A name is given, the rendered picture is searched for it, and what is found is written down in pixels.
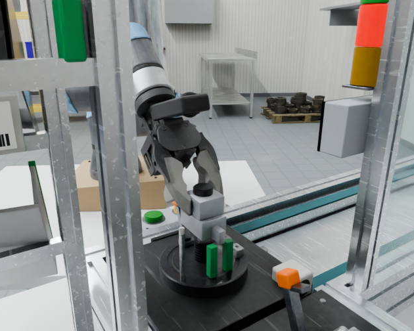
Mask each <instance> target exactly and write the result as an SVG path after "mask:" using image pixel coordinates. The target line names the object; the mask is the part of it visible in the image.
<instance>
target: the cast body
mask: <svg viewBox="0 0 414 331"><path fill-rule="evenodd" d="M187 192H188V194H189V196H190V197H191V199H192V206H193V214H192V215H191V216H188V215H187V214H186V213H185V212H184V211H183V210H182V209H181V224H182V225H184V226H185V227H186V228H187V229H189V230H190V231H191V232H192V233H193V234H194V235H195V236H196V237H198V238H199V239H200V240H201V241H203V240H207V239H209V238H212V239H213V240H215V241H216V242H217V243H218V244H223V243H225V233H226V218H227V217H226V215H224V214H223V213H224V201H225V197H224V195H222V194H220V193H219V192H217V191H216V190H214V188H213V186H212V185H211V184H208V183H198V184H196V185H194V186H193V189H192V190H188V191H187Z"/></svg>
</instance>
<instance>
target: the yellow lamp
mask: <svg viewBox="0 0 414 331"><path fill-rule="evenodd" d="M381 50H382V49H381V47H364V46H362V47H354V55H353V61H352V70H351V76H350V84H351V85H356V86H361V87H376V84H377V76H378V70H379V62H380V54H381Z"/></svg>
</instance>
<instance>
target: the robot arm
mask: <svg viewBox="0 0 414 331"><path fill-rule="evenodd" d="M128 2H129V23H130V35H131V56H132V67H133V88H134V100H135V121H136V132H137V137H145V136H147V137H146V139H145V142H144V144H143V146H142V148H141V154H142V156H143V159H144V161H145V163H146V166H147V169H148V171H149V174H150V176H151V177H152V176H153V175H154V176H157V175H162V176H163V177H164V180H165V184H166V185H165V189H164V199H165V201H166V202H167V203H170V202H173V201H175V202H176V204H177V205H178V206H179V207H180V208H181V209H182V210H183V211H184V212H185V213H186V214H187V215H188V216H191V215H192V214H193V206H192V199H191V197H190V196H189V194H188V192H187V184H186V183H185V182H184V180H183V169H184V168H185V169H187V168H188V167H189V166H190V164H191V163H192V162H191V160H190V159H191V157H192V156H193V154H194V153H196V156H195V157H194V158H193V165H194V167H195V169H196V171H197V173H198V183H208V184H211V185H212V186H213V188H214V190H216V191H217V192H219V193H220V194H222V195H223V184H222V180H221V174H220V167H219V163H218V159H217V156H216V152H215V150H214V148H213V146H212V145H211V144H210V142H209V141H208V140H207V139H206V138H205V136H204V135H203V133H202V132H198V130H197V129H196V125H194V124H192V123H190V121H189V120H183V118H182V117H180V116H185V117H187V118H193V117H195V116H197V115H199V114H200V112H204V111H208V110H209V109H210V102H209V98H208V94H206V93H205V94H197V93H194V92H186V93H183V94H182V95H180V93H175V87H174V86H173V85H172V84H171V83H170V80H169V78H168V67H167V60H166V48H165V41H164V28H163V21H162V7H161V0H128ZM65 91H66V102H67V107H68V113H69V114H73V113H76V114H78V112H87V116H86V118H87V121H88V125H89V132H90V137H91V144H92V149H93V153H92V157H91V165H90V169H89V171H90V176H91V178H92V179H94V180H97V181H98V175H97V162H96V155H95V142H94V135H93V122H92V115H91V103H90V96H89V86H88V87H69V88H65ZM145 156H146V157H145ZM149 166H150V167H149Z"/></svg>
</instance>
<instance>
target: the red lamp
mask: <svg viewBox="0 0 414 331"><path fill-rule="evenodd" d="M387 11H388V4H374V5H361V6H360V7H359V14H358V20H357V30H356V40H355V46H364V47H381V46H382V42H383V37H384V29H385V24H386V15H387Z"/></svg>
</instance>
